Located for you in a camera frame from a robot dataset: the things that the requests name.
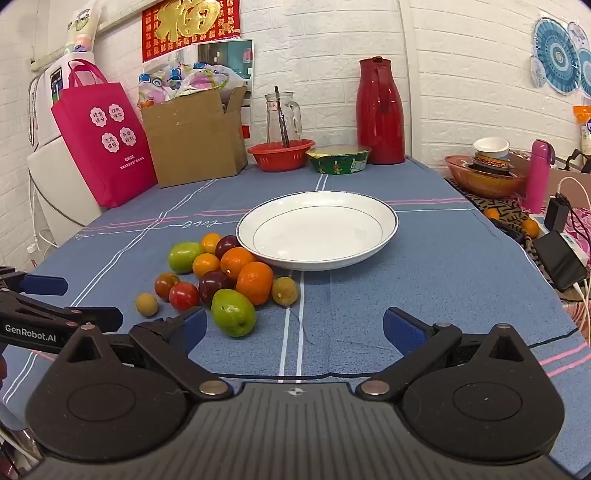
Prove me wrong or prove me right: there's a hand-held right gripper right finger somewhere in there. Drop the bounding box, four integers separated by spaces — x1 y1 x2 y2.
356 306 543 400

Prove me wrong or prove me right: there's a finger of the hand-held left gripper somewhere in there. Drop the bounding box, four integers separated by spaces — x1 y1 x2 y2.
0 291 124 334
0 266 69 296

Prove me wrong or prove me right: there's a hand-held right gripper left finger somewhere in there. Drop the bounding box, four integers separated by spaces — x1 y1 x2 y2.
54 305 234 401

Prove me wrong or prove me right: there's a green mango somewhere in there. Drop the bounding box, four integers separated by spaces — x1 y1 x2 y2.
167 242 204 274
211 289 257 338

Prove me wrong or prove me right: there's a dark red plum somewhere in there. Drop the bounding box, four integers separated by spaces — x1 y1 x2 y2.
198 270 234 308
215 235 242 259

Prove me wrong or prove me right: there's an orange mandarin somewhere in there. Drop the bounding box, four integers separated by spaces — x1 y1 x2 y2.
236 261 274 306
220 247 256 280

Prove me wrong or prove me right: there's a white plate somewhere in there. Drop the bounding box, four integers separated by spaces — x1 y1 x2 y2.
236 191 399 271

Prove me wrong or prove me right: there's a blue striped tablecloth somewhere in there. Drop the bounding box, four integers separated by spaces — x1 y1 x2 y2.
0 157 591 476

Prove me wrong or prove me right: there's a white appliance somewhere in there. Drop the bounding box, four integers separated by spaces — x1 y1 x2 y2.
26 53 102 245

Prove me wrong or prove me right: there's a pink tote bag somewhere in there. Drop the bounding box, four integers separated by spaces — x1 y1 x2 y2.
51 58 158 209

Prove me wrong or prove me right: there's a brown patterned cloth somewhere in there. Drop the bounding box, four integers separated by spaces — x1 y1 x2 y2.
445 178 555 287

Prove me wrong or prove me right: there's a black phone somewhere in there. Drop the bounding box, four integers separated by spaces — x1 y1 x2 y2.
533 231 589 292

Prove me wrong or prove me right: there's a green foil bowl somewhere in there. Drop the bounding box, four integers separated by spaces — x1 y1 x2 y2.
305 145 372 175

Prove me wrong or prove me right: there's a pink floral cloth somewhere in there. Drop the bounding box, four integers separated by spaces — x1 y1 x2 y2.
561 203 591 344

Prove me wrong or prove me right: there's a large cardboard box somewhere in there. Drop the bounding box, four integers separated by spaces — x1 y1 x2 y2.
140 86 249 188

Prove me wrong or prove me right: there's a red plastic basin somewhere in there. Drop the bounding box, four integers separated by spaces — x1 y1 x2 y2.
247 139 316 172

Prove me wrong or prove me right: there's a patterned bowl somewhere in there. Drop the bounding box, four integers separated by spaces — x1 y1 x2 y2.
471 154 515 172

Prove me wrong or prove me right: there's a black charger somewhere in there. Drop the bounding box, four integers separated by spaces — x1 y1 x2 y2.
544 193 573 234

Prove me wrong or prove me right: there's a white power strip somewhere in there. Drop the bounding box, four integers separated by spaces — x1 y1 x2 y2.
529 212 591 269

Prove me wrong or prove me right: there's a pink bottle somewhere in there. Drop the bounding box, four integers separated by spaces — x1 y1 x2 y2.
522 139 556 214

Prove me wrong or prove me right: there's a white cup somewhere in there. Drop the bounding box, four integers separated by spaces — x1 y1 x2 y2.
473 137 510 161

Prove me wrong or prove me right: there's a red thermos jug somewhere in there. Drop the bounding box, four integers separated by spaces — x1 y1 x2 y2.
355 56 406 165

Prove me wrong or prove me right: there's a glass pitcher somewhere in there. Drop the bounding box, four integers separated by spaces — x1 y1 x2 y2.
264 92 303 147

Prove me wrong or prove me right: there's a small cardboard box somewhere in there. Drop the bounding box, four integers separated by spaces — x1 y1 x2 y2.
508 152 591 208

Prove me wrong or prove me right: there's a black stirrer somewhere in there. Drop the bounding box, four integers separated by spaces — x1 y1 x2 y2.
274 85 291 148

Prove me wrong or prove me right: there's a clear plastic bag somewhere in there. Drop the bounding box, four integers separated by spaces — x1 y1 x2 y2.
62 0 103 56

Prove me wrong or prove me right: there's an orange snack packet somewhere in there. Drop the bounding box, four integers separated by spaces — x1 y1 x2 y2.
573 105 591 158

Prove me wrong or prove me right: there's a blue paper fan decoration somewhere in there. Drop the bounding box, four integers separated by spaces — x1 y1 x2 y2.
530 13 591 97

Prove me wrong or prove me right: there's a red gold wall poster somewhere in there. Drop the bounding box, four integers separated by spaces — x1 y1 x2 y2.
141 0 242 63

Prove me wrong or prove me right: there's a wall mirror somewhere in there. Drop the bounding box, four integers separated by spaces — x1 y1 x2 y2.
198 39 254 100

